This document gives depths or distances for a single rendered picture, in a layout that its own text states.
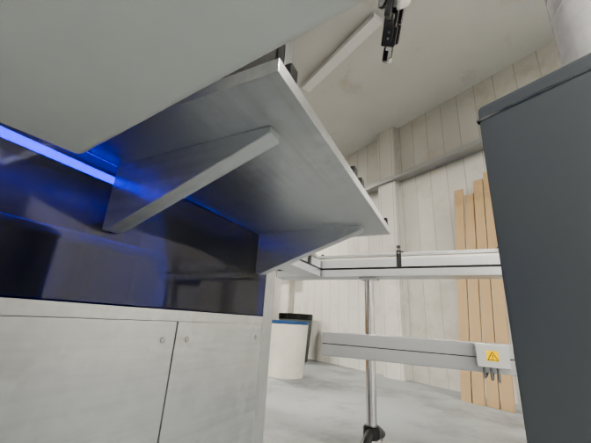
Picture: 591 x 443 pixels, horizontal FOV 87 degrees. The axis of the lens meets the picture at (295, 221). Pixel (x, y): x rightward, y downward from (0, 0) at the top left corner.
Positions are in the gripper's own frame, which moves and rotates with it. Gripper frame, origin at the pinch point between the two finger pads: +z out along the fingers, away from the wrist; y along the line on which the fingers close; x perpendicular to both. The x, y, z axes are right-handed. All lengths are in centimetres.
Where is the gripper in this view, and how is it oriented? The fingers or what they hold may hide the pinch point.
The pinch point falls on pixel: (390, 35)
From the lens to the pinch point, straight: 86.4
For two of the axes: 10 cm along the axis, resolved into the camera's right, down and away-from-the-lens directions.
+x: 8.7, 3.1, -3.8
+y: -4.9, 5.7, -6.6
